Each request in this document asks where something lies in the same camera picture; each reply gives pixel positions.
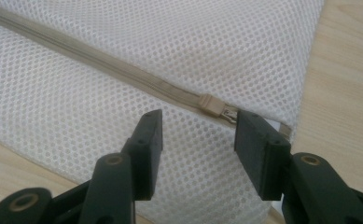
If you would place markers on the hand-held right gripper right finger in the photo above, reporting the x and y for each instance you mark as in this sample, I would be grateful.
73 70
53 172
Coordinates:
263 161

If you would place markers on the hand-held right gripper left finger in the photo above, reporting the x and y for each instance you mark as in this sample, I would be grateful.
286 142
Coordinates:
145 161

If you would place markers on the white mesh laundry bag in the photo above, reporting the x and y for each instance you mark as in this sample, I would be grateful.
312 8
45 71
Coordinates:
76 99

